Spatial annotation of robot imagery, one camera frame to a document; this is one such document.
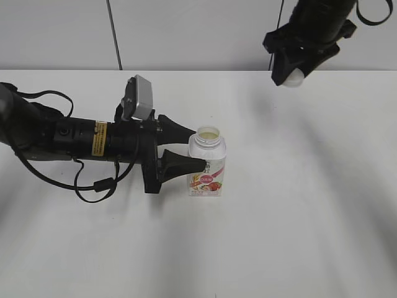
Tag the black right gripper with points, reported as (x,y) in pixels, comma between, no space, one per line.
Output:
(316,38)

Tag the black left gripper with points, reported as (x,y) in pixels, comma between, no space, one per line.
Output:
(135,142)

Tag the white ribbed screw cap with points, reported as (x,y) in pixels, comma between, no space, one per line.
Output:
(294,79)

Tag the white strawberry yogurt bottle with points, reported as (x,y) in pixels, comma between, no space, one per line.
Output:
(207,144)

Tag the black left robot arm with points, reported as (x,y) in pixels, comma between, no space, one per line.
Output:
(40,133)

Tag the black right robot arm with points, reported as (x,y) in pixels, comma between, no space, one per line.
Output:
(324,9)

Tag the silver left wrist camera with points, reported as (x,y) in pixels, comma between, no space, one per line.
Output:
(138,99)

